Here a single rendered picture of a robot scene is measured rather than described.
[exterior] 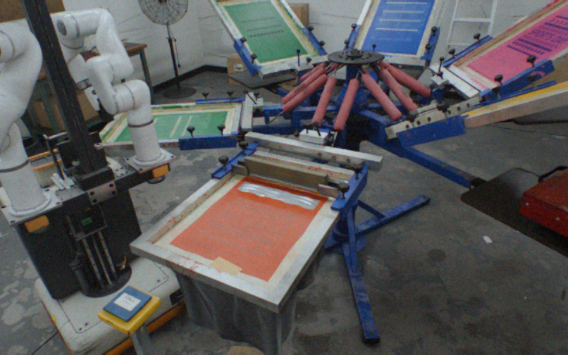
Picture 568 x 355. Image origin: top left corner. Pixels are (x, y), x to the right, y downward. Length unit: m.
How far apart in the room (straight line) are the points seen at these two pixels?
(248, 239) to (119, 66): 0.75
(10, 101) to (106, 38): 0.40
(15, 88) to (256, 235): 0.86
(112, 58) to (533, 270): 2.66
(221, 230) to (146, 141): 0.45
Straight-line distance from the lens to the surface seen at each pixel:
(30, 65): 1.31
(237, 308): 1.45
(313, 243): 1.30
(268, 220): 1.46
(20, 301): 3.02
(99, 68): 1.46
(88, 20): 1.58
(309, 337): 2.28
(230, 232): 1.42
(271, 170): 1.63
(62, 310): 2.38
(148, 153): 1.57
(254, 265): 1.28
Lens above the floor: 1.84
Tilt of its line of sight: 31 degrees down
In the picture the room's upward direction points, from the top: 3 degrees counter-clockwise
